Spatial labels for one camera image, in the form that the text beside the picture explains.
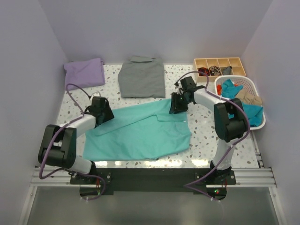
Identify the beige garment in basket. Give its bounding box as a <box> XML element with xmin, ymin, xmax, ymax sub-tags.
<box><xmin>236</xmin><ymin>90</ymin><xmax>263</xmax><ymax>106</ymax></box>

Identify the grey cloth in box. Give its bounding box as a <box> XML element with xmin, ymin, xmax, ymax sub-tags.
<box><xmin>222</xmin><ymin>66</ymin><xmax>232</xmax><ymax>75</ymax></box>

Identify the aluminium frame rail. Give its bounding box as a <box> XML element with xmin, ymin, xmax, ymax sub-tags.
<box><xmin>17</xmin><ymin>133</ymin><xmax>278</xmax><ymax>225</ymax></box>

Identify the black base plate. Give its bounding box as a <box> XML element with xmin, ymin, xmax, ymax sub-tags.
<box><xmin>70</xmin><ymin>168</ymin><xmax>236</xmax><ymax>197</ymax></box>

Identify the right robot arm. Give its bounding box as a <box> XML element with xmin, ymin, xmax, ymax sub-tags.
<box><xmin>170</xmin><ymin>76</ymin><xmax>250</xmax><ymax>187</ymax></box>

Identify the patterned cloth in box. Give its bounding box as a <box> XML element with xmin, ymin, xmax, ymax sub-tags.
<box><xmin>209</xmin><ymin>65</ymin><xmax>222</xmax><ymax>76</ymax></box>

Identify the folded grey shirt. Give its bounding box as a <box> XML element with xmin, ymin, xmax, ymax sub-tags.
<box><xmin>118</xmin><ymin>56</ymin><xmax>165</xmax><ymax>98</ymax></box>

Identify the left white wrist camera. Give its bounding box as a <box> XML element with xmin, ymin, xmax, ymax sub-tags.
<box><xmin>90</xmin><ymin>92</ymin><xmax>101</xmax><ymax>101</ymax></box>

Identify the red garment in basket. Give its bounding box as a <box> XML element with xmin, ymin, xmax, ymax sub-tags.
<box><xmin>217</xmin><ymin>84</ymin><xmax>222</xmax><ymax>95</ymax></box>

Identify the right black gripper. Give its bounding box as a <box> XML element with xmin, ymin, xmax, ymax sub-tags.
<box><xmin>169</xmin><ymin>92</ymin><xmax>191</xmax><ymax>114</ymax></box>

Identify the teal t shirt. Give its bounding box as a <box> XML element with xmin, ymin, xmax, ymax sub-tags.
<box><xmin>83</xmin><ymin>99</ymin><xmax>191</xmax><ymax>162</ymax></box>

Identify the wooden compartment box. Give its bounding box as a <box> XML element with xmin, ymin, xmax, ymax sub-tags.
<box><xmin>194</xmin><ymin>57</ymin><xmax>246</xmax><ymax>82</ymax></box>

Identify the folded purple shirt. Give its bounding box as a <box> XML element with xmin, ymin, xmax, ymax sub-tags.
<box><xmin>64</xmin><ymin>58</ymin><xmax>105</xmax><ymax>88</ymax></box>

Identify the white laundry basket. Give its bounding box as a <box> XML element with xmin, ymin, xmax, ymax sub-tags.
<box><xmin>214</xmin><ymin>75</ymin><xmax>266</xmax><ymax>130</ymax></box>

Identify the blue t shirt in basket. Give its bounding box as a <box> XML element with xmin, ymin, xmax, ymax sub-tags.
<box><xmin>221</xmin><ymin>79</ymin><xmax>263</xmax><ymax>127</ymax></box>

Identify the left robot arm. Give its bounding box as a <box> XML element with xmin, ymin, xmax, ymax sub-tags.
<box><xmin>38</xmin><ymin>96</ymin><xmax>114</xmax><ymax>184</ymax></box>

